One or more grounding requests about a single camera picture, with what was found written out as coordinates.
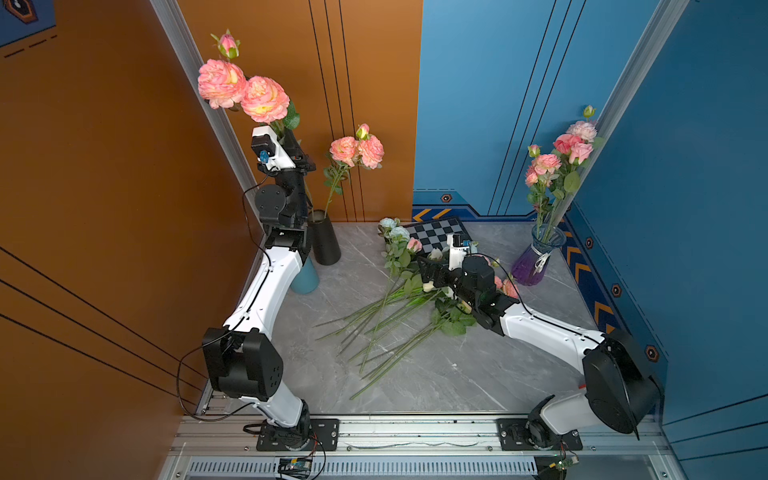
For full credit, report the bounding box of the black white chessboard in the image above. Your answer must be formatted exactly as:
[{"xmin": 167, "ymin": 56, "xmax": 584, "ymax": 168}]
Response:
[{"xmin": 404, "ymin": 217, "xmax": 472, "ymax": 254}]

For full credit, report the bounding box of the blue purple glass vase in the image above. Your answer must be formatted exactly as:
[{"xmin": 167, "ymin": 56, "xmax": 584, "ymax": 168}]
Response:
[{"xmin": 511, "ymin": 225, "xmax": 566, "ymax": 286}]

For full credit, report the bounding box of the pink double bloom stem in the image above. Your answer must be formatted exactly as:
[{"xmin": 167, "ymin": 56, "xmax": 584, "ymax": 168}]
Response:
[{"xmin": 525, "ymin": 145, "xmax": 565, "ymax": 240}]

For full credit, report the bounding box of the peach double bloom stem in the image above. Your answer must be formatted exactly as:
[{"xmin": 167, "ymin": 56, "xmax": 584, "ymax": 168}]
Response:
[{"xmin": 323, "ymin": 123, "xmax": 385, "ymax": 216}]

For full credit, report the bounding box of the bunch of pink flowers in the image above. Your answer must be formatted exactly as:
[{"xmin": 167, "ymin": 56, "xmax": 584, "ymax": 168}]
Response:
[{"xmin": 314, "ymin": 217, "xmax": 521, "ymax": 401}]

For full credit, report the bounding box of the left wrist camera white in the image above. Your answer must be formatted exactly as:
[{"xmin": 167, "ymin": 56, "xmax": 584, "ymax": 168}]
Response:
[{"xmin": 251, "ymin": 126, "xmax": 296, "ymax": 176}]

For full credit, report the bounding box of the right aluminium corner post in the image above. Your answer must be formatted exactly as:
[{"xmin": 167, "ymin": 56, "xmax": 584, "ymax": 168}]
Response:
[{"xmin": 554, "ymin": 0, "xmax": 689, "ymax": 222}]

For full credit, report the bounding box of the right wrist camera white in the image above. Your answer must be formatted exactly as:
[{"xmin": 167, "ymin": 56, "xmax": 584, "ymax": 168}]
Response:
[{"xmin": 447, "ymin": 233, "xmax": 471, "ymax": 270}]

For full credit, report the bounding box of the pink rose stem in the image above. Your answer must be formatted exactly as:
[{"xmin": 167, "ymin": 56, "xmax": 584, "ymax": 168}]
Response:
[
  {"xmin": 551, "ymin": 133, "xmax": 582, "ymax": 241},
  {"xmin": 554, "ymin": 140, "xmax": 595, "ymax": 241}
]

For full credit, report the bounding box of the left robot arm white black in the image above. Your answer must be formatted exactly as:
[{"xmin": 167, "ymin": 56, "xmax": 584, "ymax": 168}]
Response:
[{"xmin": 202, "ymin": 126, "xmax": 315, "ymax": 448}]

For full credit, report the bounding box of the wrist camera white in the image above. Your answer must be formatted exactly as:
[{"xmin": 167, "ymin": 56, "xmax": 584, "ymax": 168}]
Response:
[
  {"xmin": 447, "ymin": 233, "xmax": 471, "ymax": 270},
  {"xmin": 251, "ymin": 126, "xmax": 296, "ymax": 176}
]

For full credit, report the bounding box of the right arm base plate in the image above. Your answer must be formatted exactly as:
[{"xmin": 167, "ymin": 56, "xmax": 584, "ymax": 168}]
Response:
[{"xmin": 496, "ymin": 418, "xmax": 583, "ymax": 452}]

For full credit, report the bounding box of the aluminium corner post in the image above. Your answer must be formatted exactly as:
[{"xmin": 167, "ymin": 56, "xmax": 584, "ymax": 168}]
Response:
[
  {"xmin": 149, "ymin": 0, "xmax": 275, "ymax": 233},
  {"xmin": 554, "ymin": 0, "xmax": 689, "ymax": 222}
]

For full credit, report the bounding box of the black cylindrical vase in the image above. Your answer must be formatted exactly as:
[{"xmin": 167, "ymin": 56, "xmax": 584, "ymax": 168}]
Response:
[{"xmin": 307, "ymin": 210, "xmax": 341, "ymax": 266}]

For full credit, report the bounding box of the aluminium front rail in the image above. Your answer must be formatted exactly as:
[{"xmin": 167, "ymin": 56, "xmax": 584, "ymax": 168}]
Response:
[{"xmin": 169, "ymin": 413, "xmax": 672, "ymax": 457}]

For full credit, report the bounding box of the left green circuit board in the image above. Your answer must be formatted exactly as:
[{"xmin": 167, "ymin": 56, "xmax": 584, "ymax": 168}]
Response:
[{"xmin": 276, "ymin": 457, "xmax": 313, "ymax": 480}]

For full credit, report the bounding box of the large peach bloom stem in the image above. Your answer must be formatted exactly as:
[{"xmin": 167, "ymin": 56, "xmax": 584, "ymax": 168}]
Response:
[{"xmin": 197, "ymin": 29, "xmax": 300, "ymax": 138}]

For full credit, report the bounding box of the teal ceramic vase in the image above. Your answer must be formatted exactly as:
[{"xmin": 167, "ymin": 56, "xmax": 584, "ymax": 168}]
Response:
[{"xmin": 290, "ymin": 256, "xmax": 319, "ymax": 295}]

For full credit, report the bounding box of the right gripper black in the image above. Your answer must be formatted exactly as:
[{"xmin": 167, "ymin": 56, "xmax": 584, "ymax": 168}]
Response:
[{"xmin": 417, "ymin": 251, "xmax": 481, "ymax": 311}]

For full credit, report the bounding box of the right green circuit board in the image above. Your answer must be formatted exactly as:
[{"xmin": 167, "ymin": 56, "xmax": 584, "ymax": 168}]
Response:
[{"xmin": 549, "ymin": 455, "xmax": 580, "ymax": 475}]

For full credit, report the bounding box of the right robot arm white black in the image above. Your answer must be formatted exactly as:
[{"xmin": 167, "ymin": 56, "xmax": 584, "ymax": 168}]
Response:
[{"xmin": 417, "ymin": 254, "xmax": 664, "ymax": 449}]

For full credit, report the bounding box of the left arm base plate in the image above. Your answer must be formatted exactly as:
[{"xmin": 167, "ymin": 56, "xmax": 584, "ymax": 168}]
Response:
[{"xmin": 256, "ymin": 419, "xmax": 340, "ymax": 452}]

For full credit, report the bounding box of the left aluminium corner post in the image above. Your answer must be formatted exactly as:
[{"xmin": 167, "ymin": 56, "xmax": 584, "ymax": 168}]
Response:
[{"xmin": 149, "ymin": 0, "xmax": 275, "ymax": 233}]

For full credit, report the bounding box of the green circuit board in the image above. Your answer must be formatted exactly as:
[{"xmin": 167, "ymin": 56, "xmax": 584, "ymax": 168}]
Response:
[
  {"xmin": 276, "ymin": 457, "xmax": 313, "ymax": 480},
  {"xmin": 549, "ymin": 455, "xmax": 580, "ymax": 475}
]

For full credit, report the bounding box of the pale pink carnation stem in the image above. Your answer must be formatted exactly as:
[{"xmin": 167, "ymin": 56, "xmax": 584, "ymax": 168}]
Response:
[{"xmin": 566, "ymin": 105, "xmax": 598, "ymax": 143}]

